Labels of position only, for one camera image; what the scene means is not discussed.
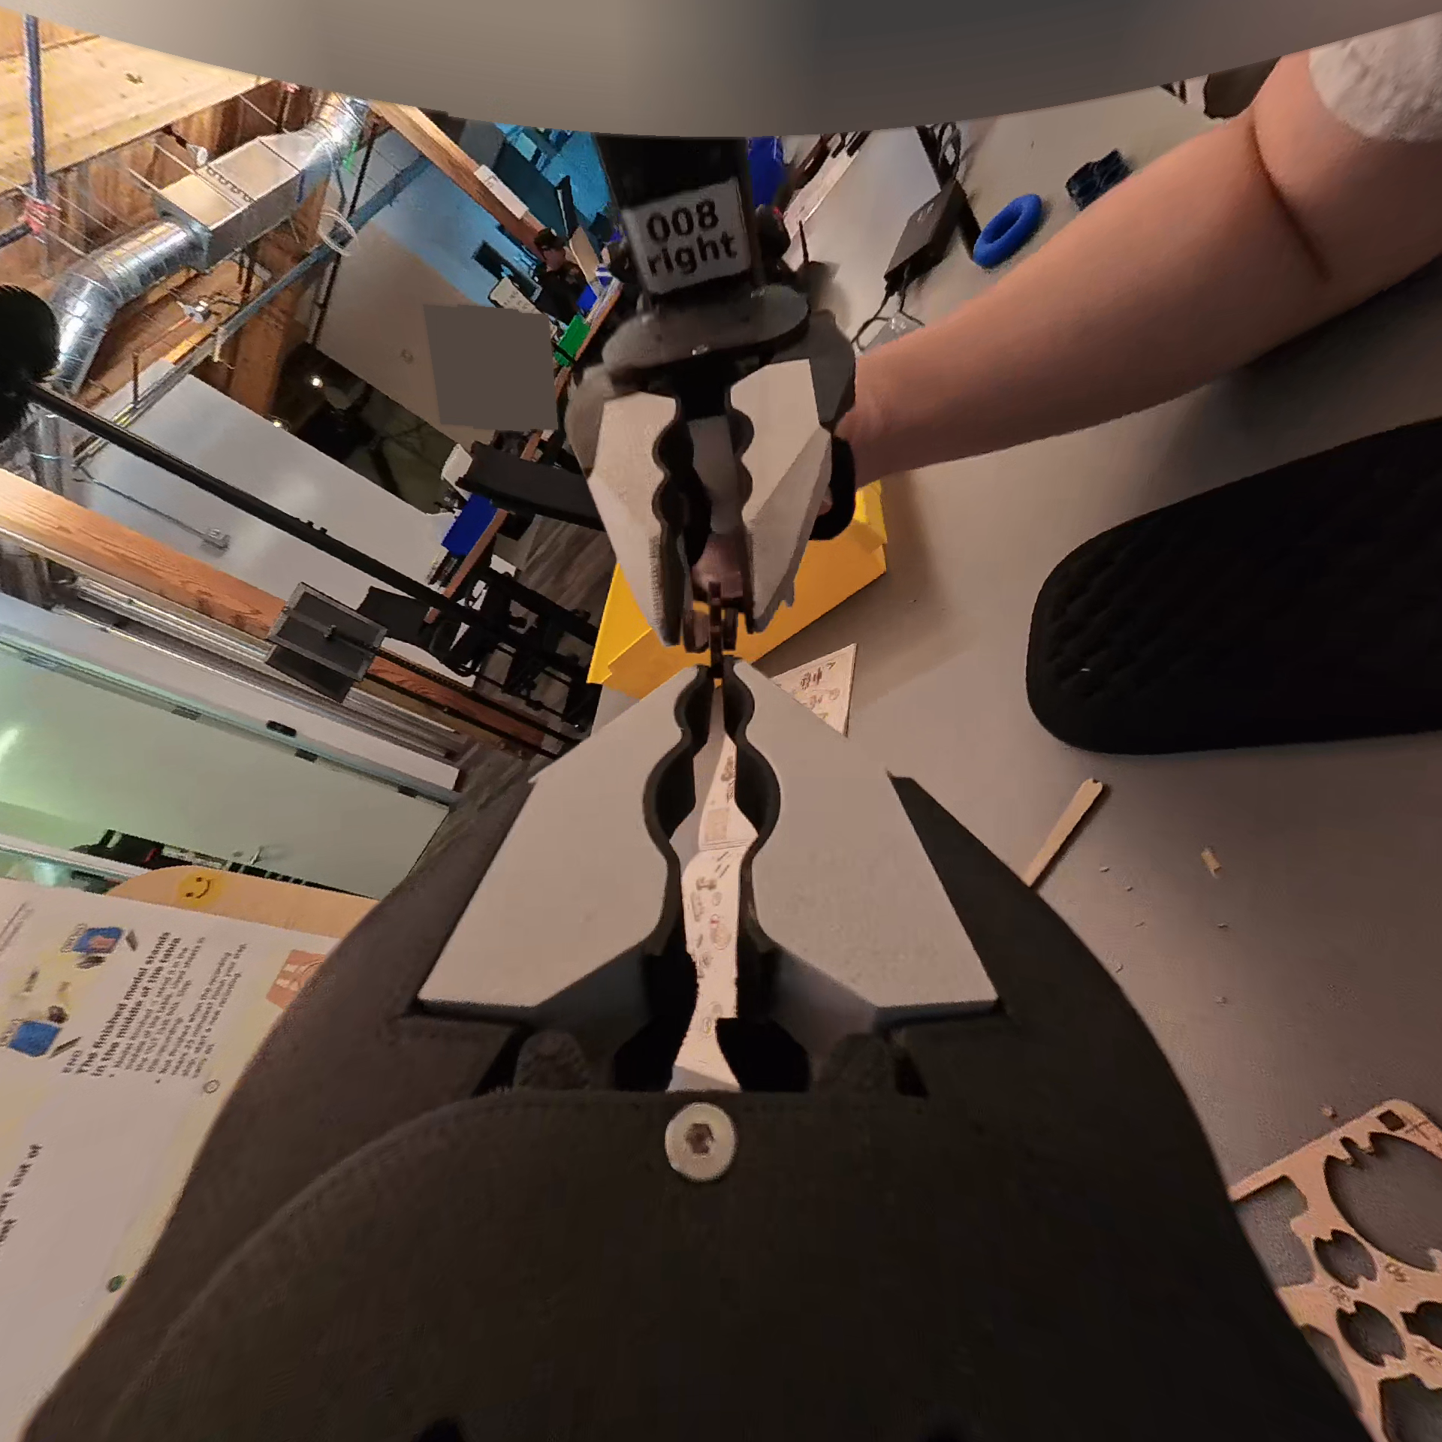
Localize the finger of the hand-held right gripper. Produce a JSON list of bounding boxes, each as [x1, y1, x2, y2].
[[586, 390, 693, 649], [735, 359, 838, 635]]

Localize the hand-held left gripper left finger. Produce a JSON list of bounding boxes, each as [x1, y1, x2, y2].
[[418, 665, 720, 1058]]

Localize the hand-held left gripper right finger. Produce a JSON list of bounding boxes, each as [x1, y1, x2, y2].
[[730, 656, 1002, 1058]]

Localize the person's right forearm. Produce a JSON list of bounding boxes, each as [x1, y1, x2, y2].
[[840, 50, 1353, 484]]

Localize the person's right hand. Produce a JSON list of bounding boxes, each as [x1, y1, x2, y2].
[[691, 529, 753, 618]]

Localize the nested yellow plastic bins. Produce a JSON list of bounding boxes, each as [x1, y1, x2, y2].
[[586, 483, 892, 707]]

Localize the blue plastic bin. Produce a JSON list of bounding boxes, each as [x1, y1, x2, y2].
[[438, 505, 512, 562]]

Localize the flat wooden stick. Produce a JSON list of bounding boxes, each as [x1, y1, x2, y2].
[[1022, 778, 1108, 891]]

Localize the printed instruction booklet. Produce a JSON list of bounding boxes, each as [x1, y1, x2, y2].
[[670, 642, 861, 1097]]

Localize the black power adapter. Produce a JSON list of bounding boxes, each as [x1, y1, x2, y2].
[[883, 179, 984, 299]]

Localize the grey metal box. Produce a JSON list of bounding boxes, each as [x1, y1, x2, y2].
[[267, 584, 385, 702]]

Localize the dark blue plastic part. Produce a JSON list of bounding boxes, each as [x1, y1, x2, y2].
[[1065, 150, 1135, 211]]

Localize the black metal pole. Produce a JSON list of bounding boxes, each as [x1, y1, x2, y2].
[[0, 373, 588, 733]]

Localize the printed instruction sheet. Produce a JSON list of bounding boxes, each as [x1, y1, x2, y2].
[[0, 879, 341, 1432]]

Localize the black padded wrist rest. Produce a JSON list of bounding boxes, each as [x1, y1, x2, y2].
[[1026, 419, 1442, 759]]

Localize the laser-cut plywood sheet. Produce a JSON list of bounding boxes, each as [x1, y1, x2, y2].
[[1228, 1099, 1442, 1442]]

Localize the black fuzzy microphone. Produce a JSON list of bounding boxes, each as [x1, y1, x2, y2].
[[0, 285, 61, 443]]

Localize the blue ring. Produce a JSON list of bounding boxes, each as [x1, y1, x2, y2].
[[972, 192, 1048, 271]]

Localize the silver air duct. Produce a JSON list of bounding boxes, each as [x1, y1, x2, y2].
[[50, 96, 373, 386]]

